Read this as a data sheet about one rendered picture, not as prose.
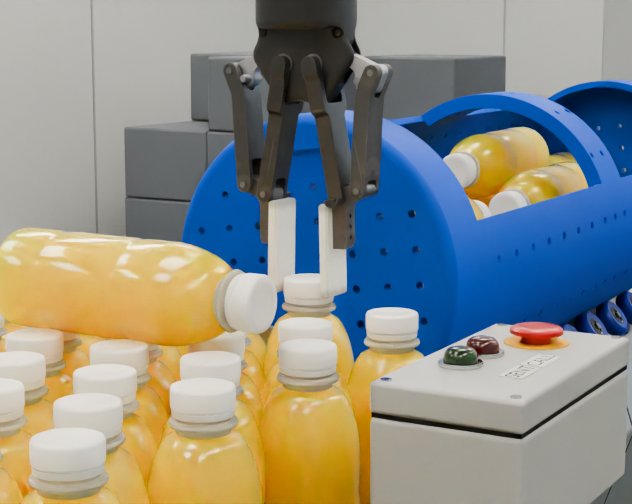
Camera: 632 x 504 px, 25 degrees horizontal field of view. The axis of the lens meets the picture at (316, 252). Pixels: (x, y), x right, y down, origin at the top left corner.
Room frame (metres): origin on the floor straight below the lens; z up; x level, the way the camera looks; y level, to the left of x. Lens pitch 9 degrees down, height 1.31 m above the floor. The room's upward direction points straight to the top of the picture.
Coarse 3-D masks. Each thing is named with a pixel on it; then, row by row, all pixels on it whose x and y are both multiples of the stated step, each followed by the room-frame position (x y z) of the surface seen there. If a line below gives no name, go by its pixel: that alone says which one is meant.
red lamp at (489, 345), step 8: (472, 336) 0.93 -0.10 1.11; (480, 336) 0.93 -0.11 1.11; (488, 336) 0.93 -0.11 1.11; (472, 344) 0.92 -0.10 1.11; (480, 344) 0.92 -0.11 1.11; (488, 344) 0.92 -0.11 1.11; (496, 344) 0.92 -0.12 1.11; (480, 352) 0.92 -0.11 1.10; (488, 352) 0.92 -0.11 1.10; (496, 352) 0.92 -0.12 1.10
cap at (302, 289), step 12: (288, 276) 1.09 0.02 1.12; (300, 276) 1.10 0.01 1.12; (312, 276) 1.10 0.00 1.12; (288, 288) 1.08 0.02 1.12; (300, 288) 1.07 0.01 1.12; (312, 288) 1.07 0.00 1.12; (288, 300) 1.08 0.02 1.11; (300, 300) 1.07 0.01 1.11; (312, 300) 1.07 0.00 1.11; (324, 300) 1.08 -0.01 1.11
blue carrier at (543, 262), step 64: (384, 128) 1.28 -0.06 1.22; (448, 128) 1.77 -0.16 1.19; (576, 128) 1.60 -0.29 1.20; (320, 192) 1.27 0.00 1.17; (384, 192) 1.24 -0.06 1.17; (448, 192) 1.25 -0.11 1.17; (576, 192) 1.49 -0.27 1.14; (256, 256) 1.30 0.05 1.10; (384, 256) 1.24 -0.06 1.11; (448, 256) 1.21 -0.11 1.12; (512, 256) 1.32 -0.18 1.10; (576, 256) 1.47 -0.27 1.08; (448, 320) 1.21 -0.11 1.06; (512, 320) 1.35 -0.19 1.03
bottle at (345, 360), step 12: (288, 312) 1.09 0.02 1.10; (300, 312) 1.07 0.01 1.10; (312, 312) 1.07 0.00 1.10; (324, 312) 1.08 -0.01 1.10; (276, 324) 1.09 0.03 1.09; (336, 324) 1.08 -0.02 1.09; (276, 336) 1.08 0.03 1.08; (336, 336) 1.07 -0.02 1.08; (348, 336) 1.09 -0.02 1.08; (276, 348) 1.07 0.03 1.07; (348, 348) 1.08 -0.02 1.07; (264, 360) 1.08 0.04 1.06; (276, 360) 1.07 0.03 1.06; (348, 360) 1.08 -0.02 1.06; (264, 372) 1.08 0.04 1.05; (348, 372) 1.07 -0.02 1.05
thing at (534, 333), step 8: (512, 328) 0.96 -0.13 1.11; (520, 328) 0.96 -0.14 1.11; (528, 328) 0.95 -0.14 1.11; (536, 328) 0.95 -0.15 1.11; (544, 328) 0.95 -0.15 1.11; (552, 328) 0.95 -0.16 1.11; (560, 328) 0.96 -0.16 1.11; (520, 336) 0.95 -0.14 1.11; (528, 336) 0.95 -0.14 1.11; (536, 336) 0.94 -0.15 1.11; (544, 336) 0.94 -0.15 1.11; (552, 336) 0.95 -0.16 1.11; (528, 344) 0.95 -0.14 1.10; (536, 344) 0.95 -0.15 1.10; (544, 344) 0.95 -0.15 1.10
